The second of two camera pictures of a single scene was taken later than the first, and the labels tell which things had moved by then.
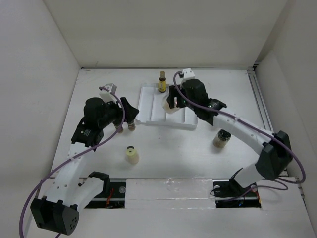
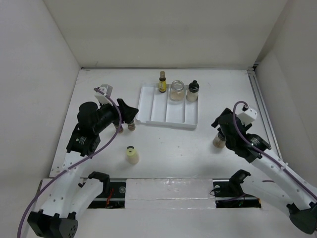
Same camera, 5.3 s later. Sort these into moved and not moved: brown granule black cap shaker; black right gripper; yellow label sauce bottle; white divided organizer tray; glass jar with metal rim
Moved: glass jar with metal rim; black right gripper
Not moved: yellow label sauce bottle; brown granule black cap shaker; white divided organizer tray
